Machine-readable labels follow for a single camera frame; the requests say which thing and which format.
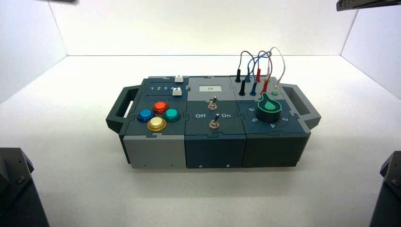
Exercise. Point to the teal round push button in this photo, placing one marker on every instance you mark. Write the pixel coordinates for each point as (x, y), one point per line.
(171, 115)

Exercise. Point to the orange round push button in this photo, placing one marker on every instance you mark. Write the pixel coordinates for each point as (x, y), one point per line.
(160, 107)

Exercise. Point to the yellow round push button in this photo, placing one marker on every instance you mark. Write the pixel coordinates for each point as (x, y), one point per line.
(156, 124)

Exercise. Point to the blue round push button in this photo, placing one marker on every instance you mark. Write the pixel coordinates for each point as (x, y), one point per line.
(145, 115)

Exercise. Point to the small white number display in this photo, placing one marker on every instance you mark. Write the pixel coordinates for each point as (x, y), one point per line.
(210, 89)

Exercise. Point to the white slider knob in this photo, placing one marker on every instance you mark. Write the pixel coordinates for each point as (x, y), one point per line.
(177, 92)
(178, 79)

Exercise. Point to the grey modular control panel box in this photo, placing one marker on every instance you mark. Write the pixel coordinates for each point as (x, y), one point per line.
(213, 150)

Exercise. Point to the dark rotary knob green pointer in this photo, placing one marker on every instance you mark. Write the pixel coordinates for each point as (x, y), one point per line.
(268, 110)

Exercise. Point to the metal toggle switch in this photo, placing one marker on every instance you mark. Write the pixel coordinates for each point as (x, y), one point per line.
(215, 122)
(213, 103)

